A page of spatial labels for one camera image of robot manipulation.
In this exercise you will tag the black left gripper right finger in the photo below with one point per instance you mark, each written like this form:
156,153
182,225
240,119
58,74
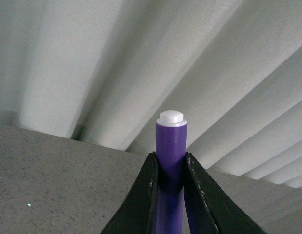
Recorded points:
209,209

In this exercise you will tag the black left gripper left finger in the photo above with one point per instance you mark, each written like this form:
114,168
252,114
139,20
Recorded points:
137,213

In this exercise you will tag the purple marker pen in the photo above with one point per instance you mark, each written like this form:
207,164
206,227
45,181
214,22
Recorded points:
171,137

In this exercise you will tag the white pleated curtain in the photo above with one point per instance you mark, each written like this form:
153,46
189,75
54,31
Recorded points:
102,71

